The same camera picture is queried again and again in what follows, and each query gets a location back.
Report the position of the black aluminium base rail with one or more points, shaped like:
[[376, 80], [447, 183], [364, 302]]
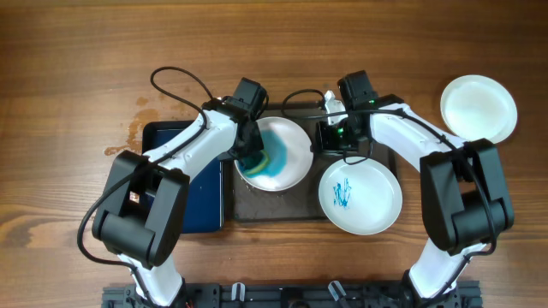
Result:
[[372, 294]]

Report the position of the green and yellow sponge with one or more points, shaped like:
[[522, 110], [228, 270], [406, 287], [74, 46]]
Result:
[[254, 163]]

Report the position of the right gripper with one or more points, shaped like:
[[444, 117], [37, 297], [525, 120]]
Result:
[[325, 140]]

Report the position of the dark brown serving tray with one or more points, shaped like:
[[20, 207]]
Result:
[[244, 203]]

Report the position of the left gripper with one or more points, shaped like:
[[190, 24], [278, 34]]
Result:
[[255, 143]]

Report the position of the dark blue tray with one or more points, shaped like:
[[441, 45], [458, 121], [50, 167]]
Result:
[[204, 209]]

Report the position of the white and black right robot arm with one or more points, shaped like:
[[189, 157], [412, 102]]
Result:
[[465, 201]]

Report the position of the white plate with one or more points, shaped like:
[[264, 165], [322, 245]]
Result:
[[477, 107], [360, 197], [290, 157]]

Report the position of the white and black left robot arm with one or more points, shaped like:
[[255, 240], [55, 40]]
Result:
[[140, 214]]

